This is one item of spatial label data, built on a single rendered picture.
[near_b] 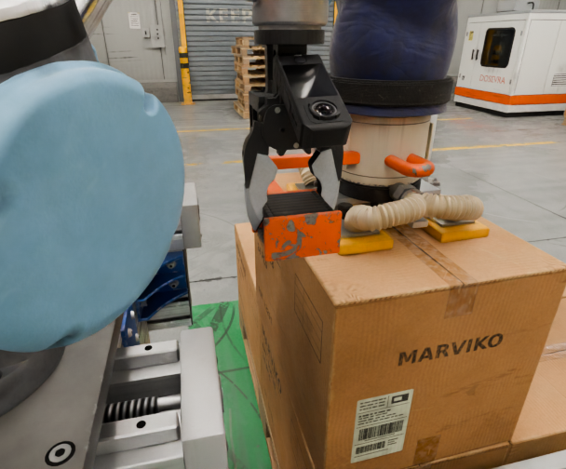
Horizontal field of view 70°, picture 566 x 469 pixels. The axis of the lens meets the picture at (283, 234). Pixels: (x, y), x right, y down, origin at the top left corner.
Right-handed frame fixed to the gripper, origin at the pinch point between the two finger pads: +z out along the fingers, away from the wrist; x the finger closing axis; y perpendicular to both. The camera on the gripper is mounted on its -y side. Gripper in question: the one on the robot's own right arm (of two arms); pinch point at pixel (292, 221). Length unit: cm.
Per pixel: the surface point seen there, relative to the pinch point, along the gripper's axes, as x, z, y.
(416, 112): -26.2, -8.4, 19.1
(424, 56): -26.3, -16.8, 19.2
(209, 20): -81, -56, 945
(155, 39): 34, -20, 941
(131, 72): 94, 44, 958
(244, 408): -1, 107, 69
